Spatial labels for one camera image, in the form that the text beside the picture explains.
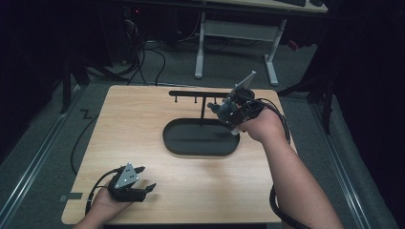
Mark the black floor cables bundle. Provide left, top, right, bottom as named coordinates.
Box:
left=85, top=39, right=167, bottom=88

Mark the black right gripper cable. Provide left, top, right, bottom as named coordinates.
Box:
left=251, top=96, right=314, bottom=229

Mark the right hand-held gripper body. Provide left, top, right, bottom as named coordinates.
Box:
left=227, top=70, right=266, bottom=129

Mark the black keyboard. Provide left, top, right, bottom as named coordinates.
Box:
left=275, top=0, right=308, bottom=8

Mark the black hook rack with tray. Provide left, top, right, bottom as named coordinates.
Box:
left=161, top=90, right=243, bottom=157

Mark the thin black floor cable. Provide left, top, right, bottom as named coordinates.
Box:
left=70, top=109, right=100, bottom=177

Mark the black computer tower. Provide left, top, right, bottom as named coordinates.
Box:
left=121, top=5, right=145, bottom=66

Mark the white frame desk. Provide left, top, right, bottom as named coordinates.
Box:
left=193, top=0, right=330, bottom=88

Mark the grey tape strip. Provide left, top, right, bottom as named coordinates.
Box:
left=58, top=192, right=84, bottom=203

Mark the person's left hand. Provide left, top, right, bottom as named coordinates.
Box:
left=91, top=187, right=136, bottom=220

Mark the black metal stand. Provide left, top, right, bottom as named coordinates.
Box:
left=58, top=52, right=92, bottom=115
left=276, top=60, right=337, bottom=135

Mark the person's right hand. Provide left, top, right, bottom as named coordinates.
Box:
left=237, top=107, right=287, bottom=146

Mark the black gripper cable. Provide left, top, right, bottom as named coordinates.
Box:
left=251, top=96, right=314, bottom=229
left=85, top=167, right=123, bottom=218

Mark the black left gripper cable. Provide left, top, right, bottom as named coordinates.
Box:
left=85, top=167, right=123, bottom=218

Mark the metal floor rail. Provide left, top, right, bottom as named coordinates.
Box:
left=0, top=85, right=82, bottom=221
left=309, top=103, right=372, bottom=229

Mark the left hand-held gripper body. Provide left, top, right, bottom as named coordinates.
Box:
left=106, top=162, right=148, bottom=203

